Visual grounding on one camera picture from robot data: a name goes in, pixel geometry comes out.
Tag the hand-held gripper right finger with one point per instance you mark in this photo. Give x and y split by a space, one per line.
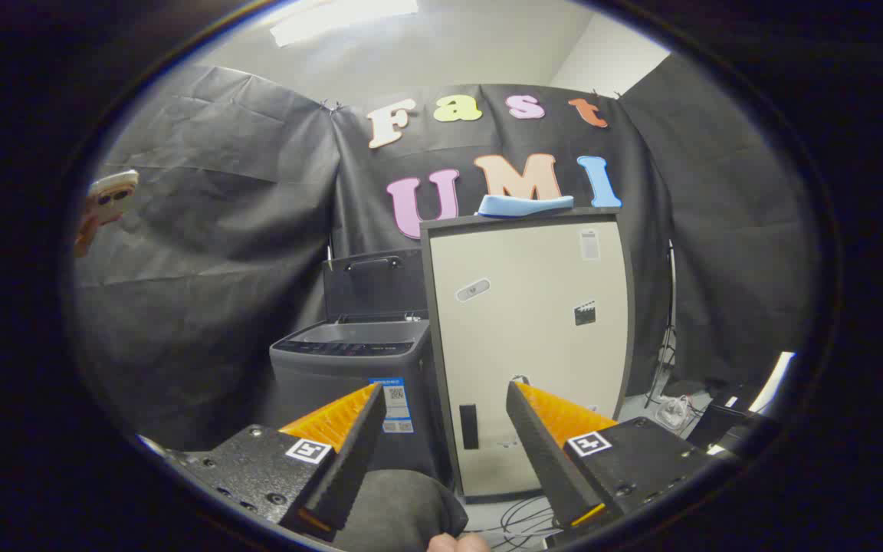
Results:
545 460

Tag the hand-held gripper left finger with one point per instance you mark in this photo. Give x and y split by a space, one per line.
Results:
349 460

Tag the grey washing machine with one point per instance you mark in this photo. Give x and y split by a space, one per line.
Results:
334 376

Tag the light blue polo shirt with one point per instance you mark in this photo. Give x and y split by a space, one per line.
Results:
522 205

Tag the person's dark grey trouser leg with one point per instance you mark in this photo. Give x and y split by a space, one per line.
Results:
399 510

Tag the black floor box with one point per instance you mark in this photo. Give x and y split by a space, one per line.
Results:
721 425

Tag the black backdrop cloth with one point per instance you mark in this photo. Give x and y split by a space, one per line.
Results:
219 253

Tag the smartphone with pale case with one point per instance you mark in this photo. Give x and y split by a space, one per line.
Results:
113 195

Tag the ceiling light panel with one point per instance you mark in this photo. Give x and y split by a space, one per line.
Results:
338 17

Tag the beige cabinet with dark frame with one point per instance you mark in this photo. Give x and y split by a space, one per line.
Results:
526 345

